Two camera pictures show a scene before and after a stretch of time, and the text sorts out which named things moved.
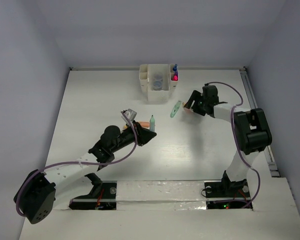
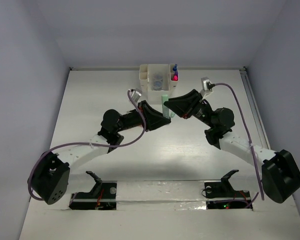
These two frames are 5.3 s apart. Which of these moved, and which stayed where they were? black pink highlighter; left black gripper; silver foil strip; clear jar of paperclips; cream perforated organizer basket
Moved: left black gripper
Stayed: silver foil strip; clear jar of paperclips; black pink highlighter; cream perforated organizer basket
